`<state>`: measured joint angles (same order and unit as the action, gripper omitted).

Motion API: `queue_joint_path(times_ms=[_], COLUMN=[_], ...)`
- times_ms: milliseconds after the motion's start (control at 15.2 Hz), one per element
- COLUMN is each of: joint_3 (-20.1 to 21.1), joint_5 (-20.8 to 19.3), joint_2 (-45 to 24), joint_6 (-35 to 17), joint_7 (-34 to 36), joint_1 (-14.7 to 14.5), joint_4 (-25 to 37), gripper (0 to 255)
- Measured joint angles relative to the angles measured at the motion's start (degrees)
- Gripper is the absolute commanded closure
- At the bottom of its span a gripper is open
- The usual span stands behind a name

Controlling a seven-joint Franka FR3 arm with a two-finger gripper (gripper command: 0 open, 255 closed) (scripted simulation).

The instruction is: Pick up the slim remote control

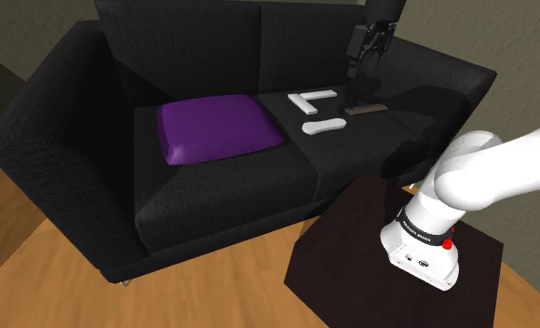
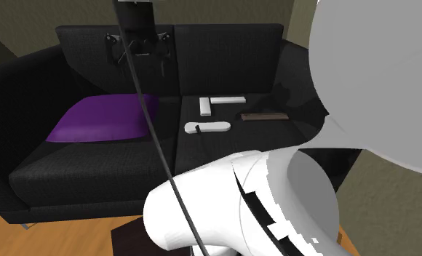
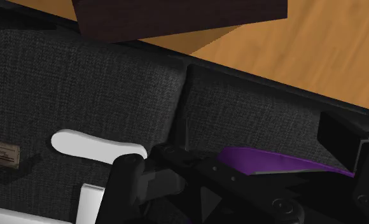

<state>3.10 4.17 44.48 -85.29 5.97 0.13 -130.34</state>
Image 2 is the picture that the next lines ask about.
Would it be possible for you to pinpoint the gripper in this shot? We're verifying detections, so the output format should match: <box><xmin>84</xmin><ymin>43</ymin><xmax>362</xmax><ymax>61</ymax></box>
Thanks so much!
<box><xmin>104</xmin><ymin>2</ymin><xmax>173</xmax><ymax>78</ymax></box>

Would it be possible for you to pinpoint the purple cushion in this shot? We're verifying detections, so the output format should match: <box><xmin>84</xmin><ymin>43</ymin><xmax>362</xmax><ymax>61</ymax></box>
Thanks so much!
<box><xmin>46</xmin><ymin>93</ymin><xmax>160</xmax><ymax>144</ymax></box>

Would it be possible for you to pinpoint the short white remote control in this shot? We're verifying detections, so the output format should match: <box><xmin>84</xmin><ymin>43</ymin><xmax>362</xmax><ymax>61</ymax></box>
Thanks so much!
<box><xmin>199</xmin><ymin>97</ymin><xmax>212</xmax><ymax>117</ymax></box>

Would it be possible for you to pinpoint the long white remote control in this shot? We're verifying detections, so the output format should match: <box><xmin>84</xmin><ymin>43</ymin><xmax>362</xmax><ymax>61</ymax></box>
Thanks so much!
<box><xmin>210</xmin><ymin>95</ymin><xmax>247</xmax><ymax>105</ymax></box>

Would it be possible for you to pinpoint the white rounded remote control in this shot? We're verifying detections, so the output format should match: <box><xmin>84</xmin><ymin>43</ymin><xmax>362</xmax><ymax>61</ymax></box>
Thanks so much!
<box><xmin>183</xmin><ymin>121</ymin><xmax>231</xmax><ymax>135</ymax></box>

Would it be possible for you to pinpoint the black sofa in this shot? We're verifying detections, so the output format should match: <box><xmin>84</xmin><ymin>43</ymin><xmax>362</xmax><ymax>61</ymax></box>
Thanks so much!
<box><xmin>0</xmin><ymin>23</ymin><xmax>363</xmax><ymax>225</ymax></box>

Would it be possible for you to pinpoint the dark brown remote control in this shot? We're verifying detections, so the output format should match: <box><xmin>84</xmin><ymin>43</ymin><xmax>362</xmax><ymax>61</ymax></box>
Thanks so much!
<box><xmin>239</xmin><ymin>112</ymin><xmax>290</xmax><ymax>122</ymax></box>

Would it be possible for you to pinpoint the black cable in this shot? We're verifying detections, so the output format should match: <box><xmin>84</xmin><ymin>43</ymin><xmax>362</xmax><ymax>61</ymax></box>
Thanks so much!
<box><xmin>111</xmin><ymin>0</ymin><xmax>211</xmax><ymax>256</ymax></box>

